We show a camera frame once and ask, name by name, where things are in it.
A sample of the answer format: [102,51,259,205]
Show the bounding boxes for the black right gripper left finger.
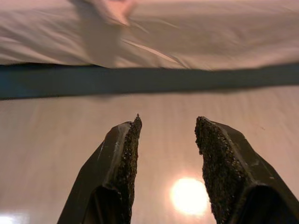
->
[57,113,143,224]

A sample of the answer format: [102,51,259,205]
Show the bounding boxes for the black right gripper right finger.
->
[194,116,299,224]

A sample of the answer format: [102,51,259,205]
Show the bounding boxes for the beige bed sheet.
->
[0,0,299,71]

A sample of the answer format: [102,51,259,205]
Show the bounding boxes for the dark bed frame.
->
[0,62,299,101]

